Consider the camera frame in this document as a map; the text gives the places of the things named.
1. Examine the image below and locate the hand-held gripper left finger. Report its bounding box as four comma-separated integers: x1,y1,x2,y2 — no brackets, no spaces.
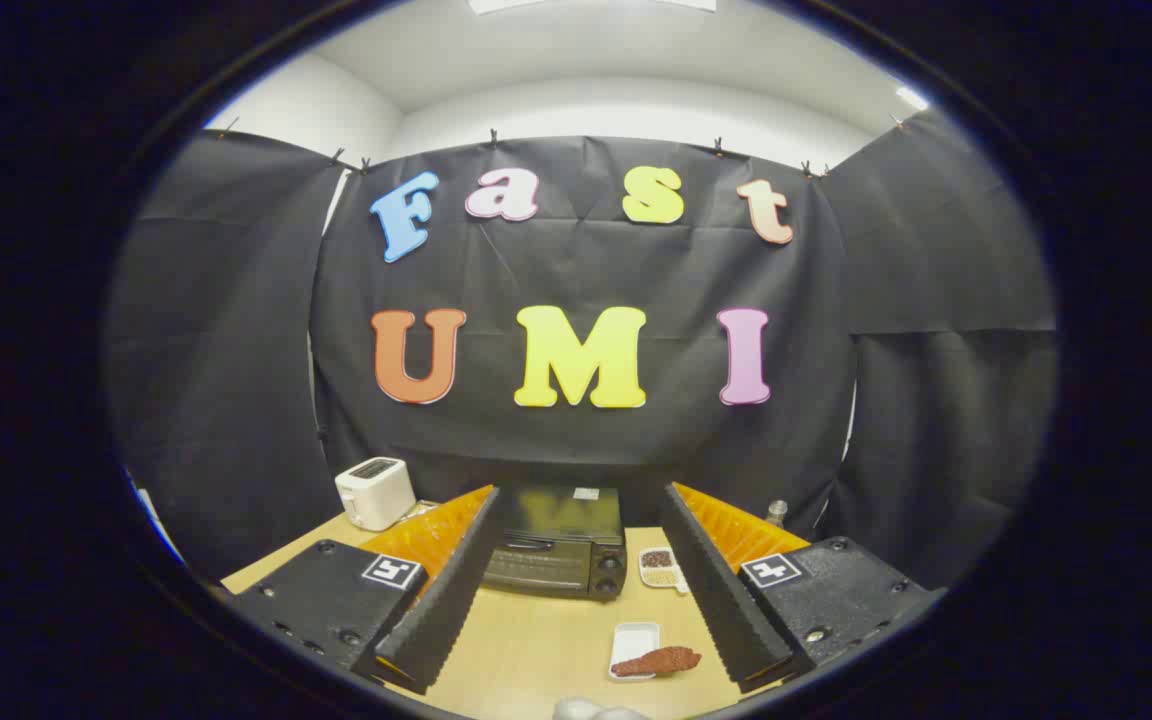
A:
221,485,503,696

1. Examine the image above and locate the white rectangular dish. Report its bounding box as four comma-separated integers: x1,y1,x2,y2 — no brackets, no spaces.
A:
608,621,661,682

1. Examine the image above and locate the reddish brown meat piece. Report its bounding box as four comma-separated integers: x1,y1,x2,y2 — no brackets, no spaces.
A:
611,646,703,679

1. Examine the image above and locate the black toaster oven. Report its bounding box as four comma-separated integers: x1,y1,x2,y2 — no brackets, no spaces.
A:
481,485,629,601

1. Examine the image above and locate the ceiling light panel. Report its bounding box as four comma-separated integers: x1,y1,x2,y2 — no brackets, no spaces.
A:
469,0,717,15

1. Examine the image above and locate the white divided dish with beans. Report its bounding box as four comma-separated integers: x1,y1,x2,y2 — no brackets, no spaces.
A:
638,546,689,593

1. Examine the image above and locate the white bread toaster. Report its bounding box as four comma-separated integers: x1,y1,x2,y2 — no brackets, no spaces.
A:
335,457,417,532

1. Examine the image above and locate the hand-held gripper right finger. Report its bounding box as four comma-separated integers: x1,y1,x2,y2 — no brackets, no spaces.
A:
661,482,947,694

